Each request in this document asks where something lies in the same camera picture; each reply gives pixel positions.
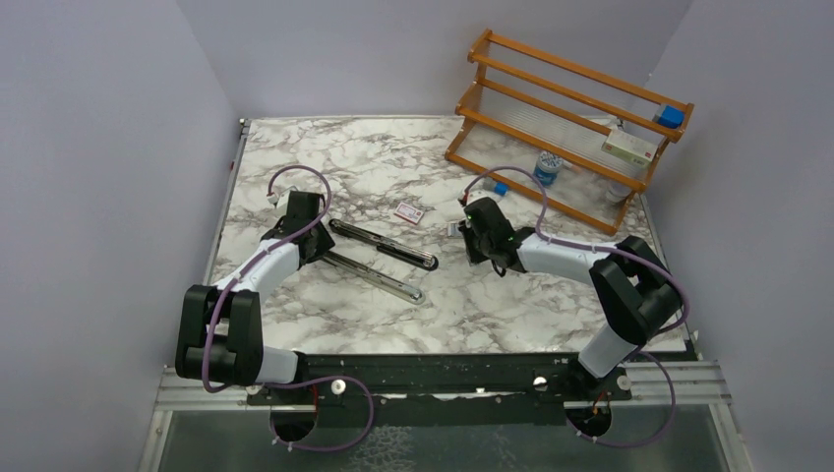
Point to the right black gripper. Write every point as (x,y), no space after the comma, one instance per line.
(467,230)

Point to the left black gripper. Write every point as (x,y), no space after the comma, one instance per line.
(325,242)

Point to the beige black stapler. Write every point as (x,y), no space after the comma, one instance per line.
(392,260)

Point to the red white staple box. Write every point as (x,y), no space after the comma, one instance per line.
(409,213)

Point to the beige staple box tray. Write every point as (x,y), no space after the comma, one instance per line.
(453,230)

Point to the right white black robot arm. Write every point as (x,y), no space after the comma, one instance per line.
(636,292)

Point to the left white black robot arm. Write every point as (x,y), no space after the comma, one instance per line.
(220,338)

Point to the blue white cup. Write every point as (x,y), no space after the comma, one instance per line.
(547,168)

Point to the orange wooden shelf rack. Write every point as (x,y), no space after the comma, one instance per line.
(523,100)

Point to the white bottle behind rack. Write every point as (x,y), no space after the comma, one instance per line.
(616,192)

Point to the white red carton box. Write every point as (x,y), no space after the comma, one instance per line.
(629,148)

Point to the blue cube on shelf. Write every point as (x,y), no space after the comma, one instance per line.
(669,116)

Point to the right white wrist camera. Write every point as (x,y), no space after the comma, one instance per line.
(472,196)

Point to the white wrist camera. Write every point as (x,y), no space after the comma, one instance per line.
(279,199)
(472,196)

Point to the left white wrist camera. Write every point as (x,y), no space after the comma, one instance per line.
(279,199)

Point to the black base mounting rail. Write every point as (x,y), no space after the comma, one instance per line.
(442,390)

